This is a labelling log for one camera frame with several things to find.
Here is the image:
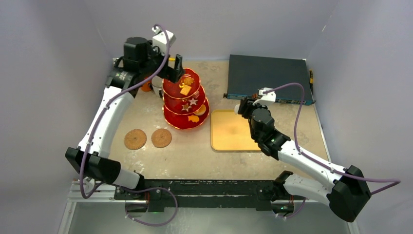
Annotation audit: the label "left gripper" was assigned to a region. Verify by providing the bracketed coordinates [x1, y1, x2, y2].
[139, 40, 184, 83]

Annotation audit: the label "swirl butter cookie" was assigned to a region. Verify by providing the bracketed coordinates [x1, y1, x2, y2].
[182, 76, 194, 86]

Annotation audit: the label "yellow serving tray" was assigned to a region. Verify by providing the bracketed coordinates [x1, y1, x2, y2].
[210, 110, 260, 152]

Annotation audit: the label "white-iced star cookie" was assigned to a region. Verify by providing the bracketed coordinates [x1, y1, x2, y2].
[188, 98, 198, 106]

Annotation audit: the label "orange mug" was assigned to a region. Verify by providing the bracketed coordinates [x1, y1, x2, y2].
[140, 81, 152, 92]

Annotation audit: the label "red three-tier cake stand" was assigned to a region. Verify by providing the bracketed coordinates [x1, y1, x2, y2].
[162, 68, 210, 130]

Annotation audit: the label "chocolate star cookie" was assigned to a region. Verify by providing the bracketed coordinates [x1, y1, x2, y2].
[181, 104, 191, 113]

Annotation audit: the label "yellow frosted donut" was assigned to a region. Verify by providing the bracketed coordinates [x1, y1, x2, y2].
[194, 104, 207, 116]

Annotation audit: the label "orange fish-shaped cake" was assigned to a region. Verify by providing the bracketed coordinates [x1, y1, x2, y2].
[188, 115, 200, 123]

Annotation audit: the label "metal white-tipped tongs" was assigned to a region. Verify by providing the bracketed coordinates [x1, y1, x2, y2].
[234, 104, 240, 115]

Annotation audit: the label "white enamel mug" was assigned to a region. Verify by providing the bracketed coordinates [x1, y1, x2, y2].
[151, 76, 164, 98]

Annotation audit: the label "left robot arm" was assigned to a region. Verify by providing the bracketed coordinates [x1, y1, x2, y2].
[65, 33, 184, 199]

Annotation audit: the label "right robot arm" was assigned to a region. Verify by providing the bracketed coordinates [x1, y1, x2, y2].
[234, 97, 372, 222]

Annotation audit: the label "yellow black tool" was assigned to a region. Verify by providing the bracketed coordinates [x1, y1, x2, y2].
[309, 70, 314, 85]

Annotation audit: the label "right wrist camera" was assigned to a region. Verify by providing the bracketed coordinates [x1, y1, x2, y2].
[253, 87, 276, 106]

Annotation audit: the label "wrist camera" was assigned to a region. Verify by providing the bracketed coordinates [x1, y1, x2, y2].
[151, 26, 176, 54]
[253, 87, 276, 106]

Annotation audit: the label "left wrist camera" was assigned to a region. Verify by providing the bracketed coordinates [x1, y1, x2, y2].
[151, 26, 176, 54]

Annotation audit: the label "dark network switch box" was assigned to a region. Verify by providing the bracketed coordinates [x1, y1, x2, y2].
[224, 54, 316, 106]

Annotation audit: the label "black base frame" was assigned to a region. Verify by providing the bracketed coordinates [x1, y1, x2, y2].
[114, 179, 303, 214]

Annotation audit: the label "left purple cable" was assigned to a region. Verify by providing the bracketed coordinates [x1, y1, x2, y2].
[78, 23, 179, 228]

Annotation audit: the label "purple cable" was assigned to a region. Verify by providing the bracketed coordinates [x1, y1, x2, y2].
[263, 82, 401, 220]
[78, 23, 179, 228]

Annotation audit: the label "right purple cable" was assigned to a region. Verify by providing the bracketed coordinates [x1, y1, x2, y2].
[263, 82, 401, 220]

